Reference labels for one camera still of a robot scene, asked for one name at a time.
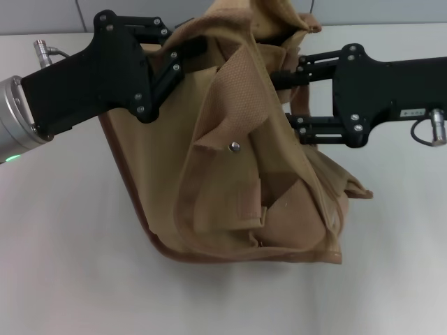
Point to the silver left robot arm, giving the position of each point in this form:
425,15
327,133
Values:
15,122

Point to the khaki canvas food bag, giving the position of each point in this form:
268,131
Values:
244,157

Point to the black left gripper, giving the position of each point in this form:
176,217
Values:
94,80

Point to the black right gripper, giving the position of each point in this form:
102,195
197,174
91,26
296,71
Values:
377,87

